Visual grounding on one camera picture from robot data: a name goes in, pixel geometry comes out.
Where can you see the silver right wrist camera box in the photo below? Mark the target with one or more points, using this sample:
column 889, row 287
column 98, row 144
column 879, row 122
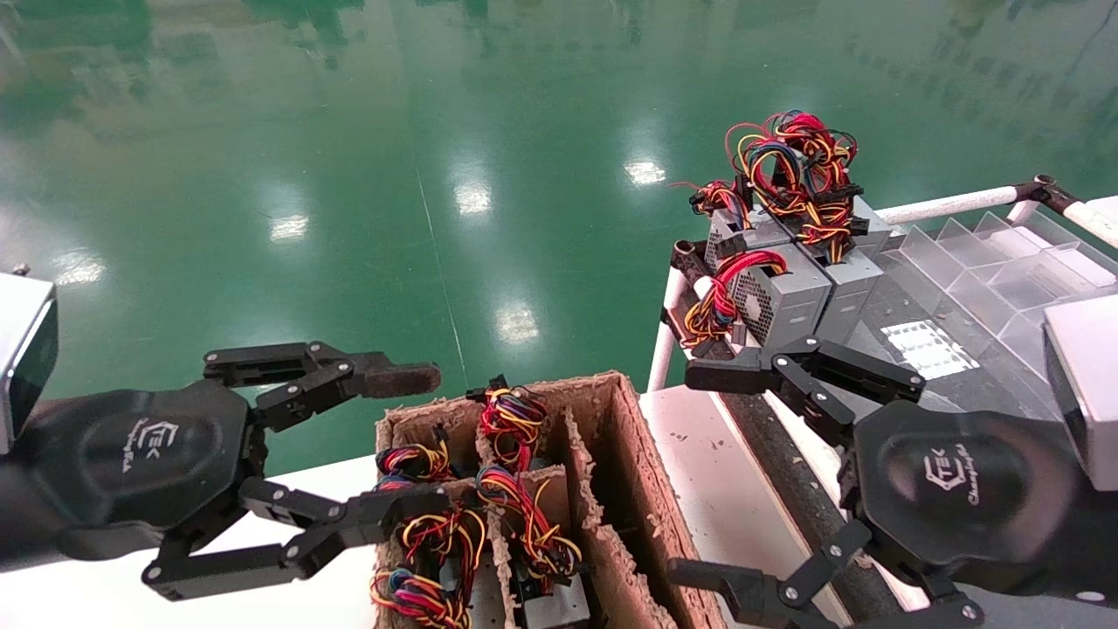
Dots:
column 1087, row 384

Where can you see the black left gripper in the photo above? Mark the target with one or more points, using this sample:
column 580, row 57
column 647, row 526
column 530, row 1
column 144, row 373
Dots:
column 140, row 463

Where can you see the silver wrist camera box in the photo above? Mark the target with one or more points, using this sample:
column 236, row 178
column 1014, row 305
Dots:
column 22, row 349
column 1087, row 384

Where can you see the brown cardboard divider box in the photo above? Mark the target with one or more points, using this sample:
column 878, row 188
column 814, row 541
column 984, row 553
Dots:
column 646, row 489

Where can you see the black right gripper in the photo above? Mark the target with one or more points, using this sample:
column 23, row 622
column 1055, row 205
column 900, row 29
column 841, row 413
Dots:
column 961, row 489

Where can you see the clear acrylic divider tray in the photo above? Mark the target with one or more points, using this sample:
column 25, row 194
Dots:
column 987, row 271

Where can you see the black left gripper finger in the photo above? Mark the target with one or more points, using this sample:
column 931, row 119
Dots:
column 393, row 380

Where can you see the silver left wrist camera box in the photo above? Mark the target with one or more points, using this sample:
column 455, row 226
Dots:
column 22, row 349

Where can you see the white label sheet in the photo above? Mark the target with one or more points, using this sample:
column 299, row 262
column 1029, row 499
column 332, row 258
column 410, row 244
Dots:
column 928, row 349

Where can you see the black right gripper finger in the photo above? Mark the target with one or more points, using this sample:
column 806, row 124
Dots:
column 725, row 376

